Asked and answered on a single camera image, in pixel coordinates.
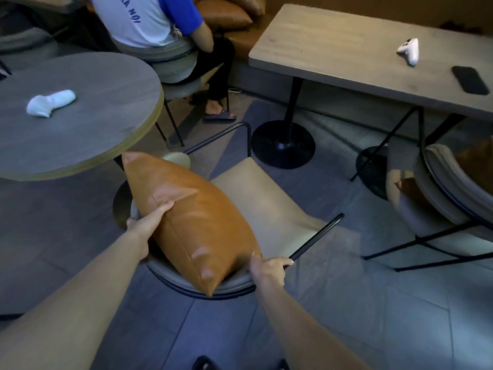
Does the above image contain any round grey wooden table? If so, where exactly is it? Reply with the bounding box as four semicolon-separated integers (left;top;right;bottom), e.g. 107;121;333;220
0;52;164;231

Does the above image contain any light wooden table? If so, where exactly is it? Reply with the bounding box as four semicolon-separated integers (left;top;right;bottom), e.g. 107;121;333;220
15;0;84;14

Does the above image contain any brown leather bench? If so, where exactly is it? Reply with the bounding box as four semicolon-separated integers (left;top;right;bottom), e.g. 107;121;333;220
191;0;493;108

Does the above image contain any person's right hand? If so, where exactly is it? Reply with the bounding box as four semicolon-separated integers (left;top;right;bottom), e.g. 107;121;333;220
250;250;295;288

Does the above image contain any person's left forearm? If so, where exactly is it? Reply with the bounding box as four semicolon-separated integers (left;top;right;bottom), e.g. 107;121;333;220
0;227;149;370

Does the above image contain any black bag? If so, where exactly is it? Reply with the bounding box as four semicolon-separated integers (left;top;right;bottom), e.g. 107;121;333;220
439;20;484;35

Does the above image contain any rectangular wooden table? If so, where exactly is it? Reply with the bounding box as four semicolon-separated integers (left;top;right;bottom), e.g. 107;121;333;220
248;3;493;201

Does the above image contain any grey chair black frame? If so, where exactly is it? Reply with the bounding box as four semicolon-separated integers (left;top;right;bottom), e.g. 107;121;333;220
111;36;232;147
129;121;346;301
0;26;59;78
348;105;493;272

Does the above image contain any black smartphone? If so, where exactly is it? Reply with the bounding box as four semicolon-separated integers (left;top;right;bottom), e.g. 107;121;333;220
451;65;490;96

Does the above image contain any person's right forearm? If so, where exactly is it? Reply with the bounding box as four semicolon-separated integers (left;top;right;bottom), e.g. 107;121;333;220
254;281;370;370

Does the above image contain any person's left hand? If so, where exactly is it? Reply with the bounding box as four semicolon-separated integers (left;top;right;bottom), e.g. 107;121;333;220
126;200;176;263

